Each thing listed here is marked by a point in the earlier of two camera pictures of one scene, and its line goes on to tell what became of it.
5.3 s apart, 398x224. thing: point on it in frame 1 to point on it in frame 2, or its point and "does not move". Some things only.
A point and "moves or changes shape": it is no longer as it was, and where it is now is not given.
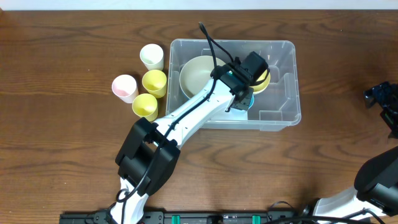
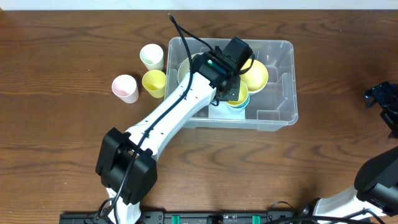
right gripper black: x=379 y=97 does not move
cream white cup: x=152 y=55 does not move
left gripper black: x=241 y=101 to x=230 y=91
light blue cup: x=252 y=101 moves or changes shape
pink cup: x=125 y=87 does not move
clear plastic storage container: x=277 y=107 does not move
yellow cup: x=155 y=82 does not move
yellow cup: x=145 y=106 moves or changes shape
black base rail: x=183 y=217 does not move
